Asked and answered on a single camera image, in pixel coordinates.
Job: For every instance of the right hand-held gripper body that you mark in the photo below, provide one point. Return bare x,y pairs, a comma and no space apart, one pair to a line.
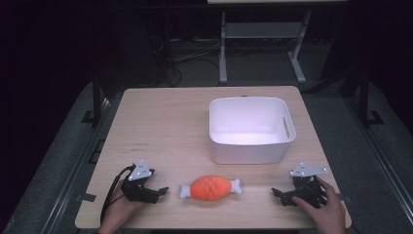
308,188

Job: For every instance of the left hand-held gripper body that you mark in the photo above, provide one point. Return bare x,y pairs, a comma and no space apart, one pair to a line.
140,187

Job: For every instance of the person's right hand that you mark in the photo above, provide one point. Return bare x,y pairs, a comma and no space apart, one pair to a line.
324,214

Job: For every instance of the person's left hand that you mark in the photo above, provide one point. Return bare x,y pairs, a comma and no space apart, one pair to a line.
118,211

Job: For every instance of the orange plush meat toy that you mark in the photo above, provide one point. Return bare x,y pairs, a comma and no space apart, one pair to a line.
210,187

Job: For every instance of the grey tape strip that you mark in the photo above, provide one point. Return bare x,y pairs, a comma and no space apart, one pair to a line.
86,197

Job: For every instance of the white plastic storage bin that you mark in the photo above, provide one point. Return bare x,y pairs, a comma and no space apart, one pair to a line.
250,130

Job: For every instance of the black metal stand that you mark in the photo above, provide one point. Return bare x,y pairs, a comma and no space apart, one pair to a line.
96,100
365,100

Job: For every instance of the white metal table frame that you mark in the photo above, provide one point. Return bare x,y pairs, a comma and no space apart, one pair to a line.
259,31

